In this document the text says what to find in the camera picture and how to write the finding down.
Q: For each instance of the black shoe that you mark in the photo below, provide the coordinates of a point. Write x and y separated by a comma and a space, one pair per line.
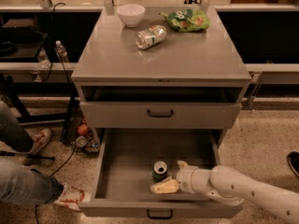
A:
293, 161

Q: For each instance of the green chip bag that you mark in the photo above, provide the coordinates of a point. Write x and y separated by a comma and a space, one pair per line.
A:
187, 20

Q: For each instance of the white orange sneaker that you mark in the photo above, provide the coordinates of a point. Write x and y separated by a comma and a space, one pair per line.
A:
40, 140
71, 197

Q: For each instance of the black wire basket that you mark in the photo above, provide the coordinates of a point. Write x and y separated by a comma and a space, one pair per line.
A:
76, 132

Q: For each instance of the black side table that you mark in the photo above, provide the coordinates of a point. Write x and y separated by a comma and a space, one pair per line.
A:
30, 66

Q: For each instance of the clear water bottle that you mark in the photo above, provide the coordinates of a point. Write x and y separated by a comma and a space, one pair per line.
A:
61, 52

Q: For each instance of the open grey bottom drawer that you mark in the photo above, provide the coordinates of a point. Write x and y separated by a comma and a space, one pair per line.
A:
124, 175

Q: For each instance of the white bowl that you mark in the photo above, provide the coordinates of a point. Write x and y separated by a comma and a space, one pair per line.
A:
131, 14

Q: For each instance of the white orange sneaker front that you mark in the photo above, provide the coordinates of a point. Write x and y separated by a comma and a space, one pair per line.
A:
71, 197

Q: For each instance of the silver soda can lying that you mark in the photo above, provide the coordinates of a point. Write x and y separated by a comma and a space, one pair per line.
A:
150, 37

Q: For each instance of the closed grey middle drawer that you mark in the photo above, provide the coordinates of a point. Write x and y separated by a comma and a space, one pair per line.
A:
159, 115

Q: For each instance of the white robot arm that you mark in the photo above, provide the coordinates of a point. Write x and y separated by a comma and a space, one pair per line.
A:
226, 185

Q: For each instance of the orange fruit in basket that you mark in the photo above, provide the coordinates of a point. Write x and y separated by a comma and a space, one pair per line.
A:
83, 129

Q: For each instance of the person leg in jeans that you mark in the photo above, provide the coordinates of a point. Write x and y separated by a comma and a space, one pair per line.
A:
25, 186
11, 132

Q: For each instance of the grey drawer cabinet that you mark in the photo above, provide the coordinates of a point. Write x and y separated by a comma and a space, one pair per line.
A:
195, 68

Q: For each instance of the person leg in jeans upper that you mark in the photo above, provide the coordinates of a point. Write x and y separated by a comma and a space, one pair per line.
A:
11, 132

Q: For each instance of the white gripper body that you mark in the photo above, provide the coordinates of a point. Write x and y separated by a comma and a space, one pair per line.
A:
186, 178

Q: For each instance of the green soda can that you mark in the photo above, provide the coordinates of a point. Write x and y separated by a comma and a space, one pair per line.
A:
159, 171

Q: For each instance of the white orange sneaker back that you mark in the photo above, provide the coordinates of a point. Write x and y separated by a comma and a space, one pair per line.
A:
40, 140

